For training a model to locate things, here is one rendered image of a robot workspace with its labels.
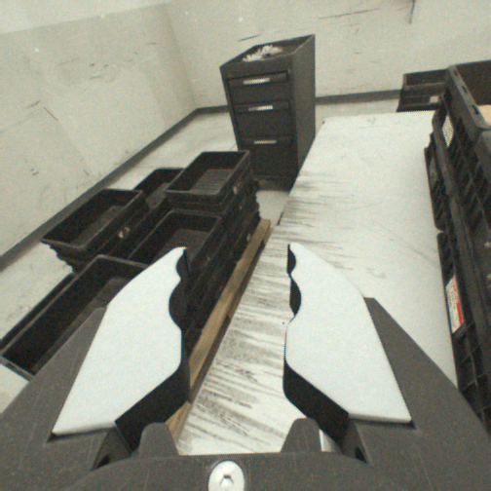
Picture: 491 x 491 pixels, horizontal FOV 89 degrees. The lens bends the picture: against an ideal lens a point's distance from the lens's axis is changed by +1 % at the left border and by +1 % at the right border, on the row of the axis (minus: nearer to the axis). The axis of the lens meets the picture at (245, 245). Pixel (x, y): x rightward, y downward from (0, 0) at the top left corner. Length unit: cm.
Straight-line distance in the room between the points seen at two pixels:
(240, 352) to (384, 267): 34
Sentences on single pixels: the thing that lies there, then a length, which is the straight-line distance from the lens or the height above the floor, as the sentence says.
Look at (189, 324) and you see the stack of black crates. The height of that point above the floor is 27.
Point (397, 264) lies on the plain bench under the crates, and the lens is 61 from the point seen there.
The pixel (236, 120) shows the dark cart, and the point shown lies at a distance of 191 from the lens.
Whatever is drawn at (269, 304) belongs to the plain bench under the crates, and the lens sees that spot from 53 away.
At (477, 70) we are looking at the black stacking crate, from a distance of 95.
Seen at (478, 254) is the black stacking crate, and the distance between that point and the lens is 48.
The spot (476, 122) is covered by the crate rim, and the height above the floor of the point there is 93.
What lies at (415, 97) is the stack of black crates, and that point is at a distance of 207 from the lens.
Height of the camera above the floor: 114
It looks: 43 degrees down
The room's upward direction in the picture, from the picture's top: 15 degrees counter-clockwise
